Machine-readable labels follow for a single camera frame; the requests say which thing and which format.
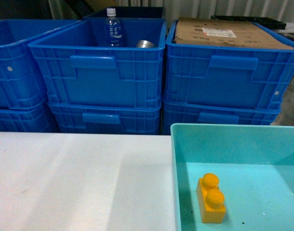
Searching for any brown cardboard box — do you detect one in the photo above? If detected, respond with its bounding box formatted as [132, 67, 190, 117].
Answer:
[174, 18, 294, 50]

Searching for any yellow two-stud toy block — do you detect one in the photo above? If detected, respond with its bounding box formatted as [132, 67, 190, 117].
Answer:
[196, 173, 226, 224]

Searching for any blue crate bottom right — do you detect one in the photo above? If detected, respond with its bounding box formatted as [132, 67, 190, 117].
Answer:
[161, 101, 280, 135]

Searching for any blue crate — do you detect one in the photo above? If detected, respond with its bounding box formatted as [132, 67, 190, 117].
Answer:
[161, 101, 280, 135]
[0, 19, 77, 110]
[162, 22, 294, 110]
[29, 18, 166, 109]
[48, 103, 160, 135]
[0, 100, 60, 133]

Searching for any silver metal can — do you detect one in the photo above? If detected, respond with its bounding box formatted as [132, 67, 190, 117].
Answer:
[136, 40, 156, 49]

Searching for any blue crate top right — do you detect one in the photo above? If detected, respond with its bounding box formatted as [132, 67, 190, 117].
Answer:
[162, 22, 294, 110]

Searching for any blue crate bottom middle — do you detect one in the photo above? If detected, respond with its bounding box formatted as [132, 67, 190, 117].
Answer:
[48, 103, 160, 135]

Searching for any blue crate top middle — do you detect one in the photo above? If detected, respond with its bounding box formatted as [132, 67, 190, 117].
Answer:
[29, 18, 166, 109]

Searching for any clear water bottle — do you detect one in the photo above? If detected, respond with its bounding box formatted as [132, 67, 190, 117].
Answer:
[105, 7, 122, 47]

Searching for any blue crate bottom left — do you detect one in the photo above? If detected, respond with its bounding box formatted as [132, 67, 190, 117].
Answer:
[0, 100, 60, 133]

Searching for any teal plastic tray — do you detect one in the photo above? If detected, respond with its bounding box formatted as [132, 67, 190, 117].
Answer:
[171, 124, 294, 231]

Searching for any blue crate top left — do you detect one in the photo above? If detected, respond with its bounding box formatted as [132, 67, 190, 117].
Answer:
[0, 19, 77, 110]

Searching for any black tray in background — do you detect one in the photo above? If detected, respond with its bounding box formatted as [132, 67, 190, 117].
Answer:
[211, 15, 287, 30]

